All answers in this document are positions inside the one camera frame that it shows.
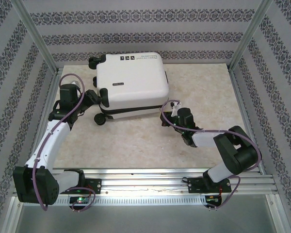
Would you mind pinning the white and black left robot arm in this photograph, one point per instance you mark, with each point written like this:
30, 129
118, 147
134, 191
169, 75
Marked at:
53, 143

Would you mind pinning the aluminium frame post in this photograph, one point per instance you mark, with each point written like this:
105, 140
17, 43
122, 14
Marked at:
36, 36
251, 36

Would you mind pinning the grey metal panel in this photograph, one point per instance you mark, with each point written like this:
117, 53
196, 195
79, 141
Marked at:
145, 221

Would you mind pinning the small circuit board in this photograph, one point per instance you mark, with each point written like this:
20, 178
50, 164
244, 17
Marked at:
212, 199
80, 200

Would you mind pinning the white hard-shell suitcase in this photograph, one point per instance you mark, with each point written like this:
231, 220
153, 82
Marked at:
135, 85

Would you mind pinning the aluminium cross rail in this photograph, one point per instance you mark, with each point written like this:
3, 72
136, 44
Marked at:
148, 182

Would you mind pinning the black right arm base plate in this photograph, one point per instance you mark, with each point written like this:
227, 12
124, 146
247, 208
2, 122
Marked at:
196, 185

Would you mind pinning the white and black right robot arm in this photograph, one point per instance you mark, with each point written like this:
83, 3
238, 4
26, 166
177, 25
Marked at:
203, 139

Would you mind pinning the aluminium side rail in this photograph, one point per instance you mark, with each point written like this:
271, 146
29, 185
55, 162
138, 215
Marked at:
43, 121

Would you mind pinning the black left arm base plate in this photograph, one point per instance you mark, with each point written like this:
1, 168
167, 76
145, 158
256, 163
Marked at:
97, 185

